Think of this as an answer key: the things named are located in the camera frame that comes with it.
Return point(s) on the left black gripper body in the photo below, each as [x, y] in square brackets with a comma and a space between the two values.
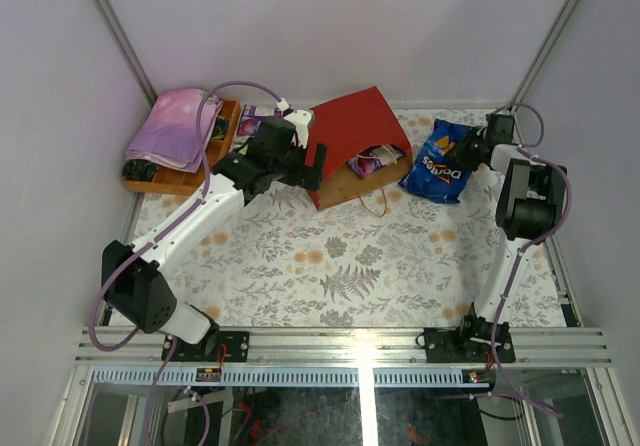
[304, 167]

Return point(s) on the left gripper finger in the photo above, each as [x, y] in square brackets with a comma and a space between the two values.
[307, 178]
[319, 158]

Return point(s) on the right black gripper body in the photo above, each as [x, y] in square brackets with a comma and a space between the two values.
[468, 146]

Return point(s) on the red paper bag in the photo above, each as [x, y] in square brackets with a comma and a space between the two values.
[349, 125]

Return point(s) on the purple snack packet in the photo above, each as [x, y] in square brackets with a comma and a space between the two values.
[374, 159]
[250, 120]

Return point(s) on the blue snack packet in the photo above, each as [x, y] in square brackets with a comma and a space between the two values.
[433, 176]

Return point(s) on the yellow green snack packet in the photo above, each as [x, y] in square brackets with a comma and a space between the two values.
[240, 143]

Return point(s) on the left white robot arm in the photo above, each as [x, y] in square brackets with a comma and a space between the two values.
[135, 276]

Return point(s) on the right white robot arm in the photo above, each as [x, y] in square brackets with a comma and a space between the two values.
[533, 204]

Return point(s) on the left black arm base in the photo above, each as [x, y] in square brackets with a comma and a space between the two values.
[226, 346]

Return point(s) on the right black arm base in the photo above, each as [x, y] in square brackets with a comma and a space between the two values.
[474, 340]

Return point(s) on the orange wooden organizer tray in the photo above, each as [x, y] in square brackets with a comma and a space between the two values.
[174, 182]

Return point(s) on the folded purple cloth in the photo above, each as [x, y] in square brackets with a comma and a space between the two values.
[168, 136]

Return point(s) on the floral table mat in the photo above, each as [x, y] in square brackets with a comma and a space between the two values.
[389, 259]

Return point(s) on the dark patterned item in tray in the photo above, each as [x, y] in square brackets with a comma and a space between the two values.
[139, 170]

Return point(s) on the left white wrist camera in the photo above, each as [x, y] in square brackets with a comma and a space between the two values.
[301, 119]

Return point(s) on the aluminium front rail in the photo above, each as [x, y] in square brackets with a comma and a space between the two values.
[395, 347]

